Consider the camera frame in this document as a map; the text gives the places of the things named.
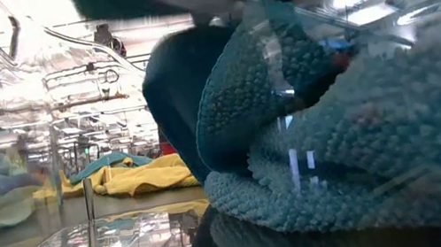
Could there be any black overhead rail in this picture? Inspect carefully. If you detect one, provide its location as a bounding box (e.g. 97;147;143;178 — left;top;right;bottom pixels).
42;53;151;81

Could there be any black table mat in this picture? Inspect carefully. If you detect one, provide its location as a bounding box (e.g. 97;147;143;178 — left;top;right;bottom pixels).
0;175;216;247

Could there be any black ceiling lamp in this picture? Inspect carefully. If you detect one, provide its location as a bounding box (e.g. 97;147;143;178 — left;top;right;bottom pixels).
90;20;128;62

